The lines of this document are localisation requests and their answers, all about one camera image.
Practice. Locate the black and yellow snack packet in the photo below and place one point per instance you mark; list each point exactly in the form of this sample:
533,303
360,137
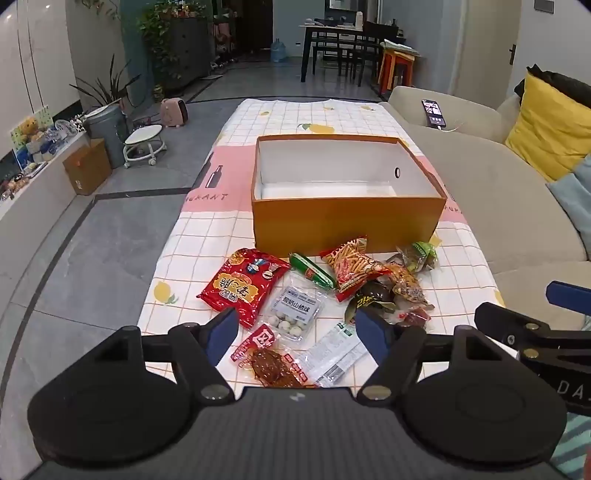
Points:
369,299

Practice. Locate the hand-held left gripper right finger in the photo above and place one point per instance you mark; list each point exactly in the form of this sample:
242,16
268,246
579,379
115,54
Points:
371,330

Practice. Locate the light blue cushion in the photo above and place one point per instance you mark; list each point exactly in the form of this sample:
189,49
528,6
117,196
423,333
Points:
575,198

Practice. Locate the red spicy strip packet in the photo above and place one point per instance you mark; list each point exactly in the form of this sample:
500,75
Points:
272,362

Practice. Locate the small red snack packet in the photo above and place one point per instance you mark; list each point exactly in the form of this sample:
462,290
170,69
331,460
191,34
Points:
415,318

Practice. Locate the grey trash bin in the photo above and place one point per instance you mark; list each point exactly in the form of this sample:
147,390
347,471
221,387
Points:
107,134

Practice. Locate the tall leafy plant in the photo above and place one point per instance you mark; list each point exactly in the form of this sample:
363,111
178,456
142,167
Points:
159,32

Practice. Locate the brown cardboard carton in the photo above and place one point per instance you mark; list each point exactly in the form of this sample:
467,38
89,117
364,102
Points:
87,166

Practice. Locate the dark cushion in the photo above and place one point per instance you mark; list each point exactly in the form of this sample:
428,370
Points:
563,83

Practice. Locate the long white snack packet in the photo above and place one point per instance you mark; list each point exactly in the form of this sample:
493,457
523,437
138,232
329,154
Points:
332,353

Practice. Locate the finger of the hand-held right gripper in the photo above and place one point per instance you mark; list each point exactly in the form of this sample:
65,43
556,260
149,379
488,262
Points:
570,294
512,321

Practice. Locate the beige sofa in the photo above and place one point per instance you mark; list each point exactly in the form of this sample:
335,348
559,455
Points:
498,198

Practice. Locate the white wheeled stool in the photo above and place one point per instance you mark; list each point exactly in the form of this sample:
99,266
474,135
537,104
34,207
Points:
144,141

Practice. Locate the red stick snack bag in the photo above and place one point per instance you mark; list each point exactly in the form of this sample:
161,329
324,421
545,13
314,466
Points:
353,267

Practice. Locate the spiky potted plant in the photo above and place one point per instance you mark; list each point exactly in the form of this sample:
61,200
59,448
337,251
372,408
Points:
108,87

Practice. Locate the blue water jug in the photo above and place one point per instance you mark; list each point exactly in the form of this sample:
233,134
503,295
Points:
278,50

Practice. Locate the smartphone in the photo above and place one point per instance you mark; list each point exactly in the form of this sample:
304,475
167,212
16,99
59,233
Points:
434,113

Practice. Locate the teal striped cloth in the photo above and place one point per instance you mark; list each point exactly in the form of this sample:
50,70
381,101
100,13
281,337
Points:
575,443

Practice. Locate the black dining chair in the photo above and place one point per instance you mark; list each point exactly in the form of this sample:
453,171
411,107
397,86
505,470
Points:
374,46

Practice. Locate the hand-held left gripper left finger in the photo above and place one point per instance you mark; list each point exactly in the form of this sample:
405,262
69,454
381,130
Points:
224,330

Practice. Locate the green snack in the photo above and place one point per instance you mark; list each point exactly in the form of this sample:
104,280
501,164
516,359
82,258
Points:
418,256

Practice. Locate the pink heater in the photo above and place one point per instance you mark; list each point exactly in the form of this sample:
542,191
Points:
173,113

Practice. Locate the green sausage packet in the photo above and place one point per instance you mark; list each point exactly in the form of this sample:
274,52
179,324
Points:
314,272

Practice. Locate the dark drawer cabinet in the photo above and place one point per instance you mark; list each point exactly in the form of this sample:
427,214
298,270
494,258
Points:
187,53

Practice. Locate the black dining table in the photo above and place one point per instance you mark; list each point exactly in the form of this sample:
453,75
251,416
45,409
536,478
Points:
332,28

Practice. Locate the large red snack bag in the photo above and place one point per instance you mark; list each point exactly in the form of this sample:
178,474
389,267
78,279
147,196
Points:
242,286

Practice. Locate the yellow-brown clear snack packet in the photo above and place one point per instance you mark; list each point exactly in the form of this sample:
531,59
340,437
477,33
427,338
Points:
408,284

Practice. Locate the clear packet of white balls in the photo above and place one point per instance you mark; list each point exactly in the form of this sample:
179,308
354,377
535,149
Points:
295,307

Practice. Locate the white low cabinet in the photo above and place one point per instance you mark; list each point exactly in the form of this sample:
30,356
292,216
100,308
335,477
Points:
41,177

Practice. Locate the orange plastic stool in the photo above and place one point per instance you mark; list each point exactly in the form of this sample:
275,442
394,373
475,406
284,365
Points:
397,69

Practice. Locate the yellow plush bear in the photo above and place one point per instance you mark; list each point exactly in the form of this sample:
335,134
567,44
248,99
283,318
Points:
30,129

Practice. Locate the yellow cushion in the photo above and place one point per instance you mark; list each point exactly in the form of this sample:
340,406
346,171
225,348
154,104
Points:
551,127

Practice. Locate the orange cardboard box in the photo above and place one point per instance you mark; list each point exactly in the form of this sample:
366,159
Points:
344,217

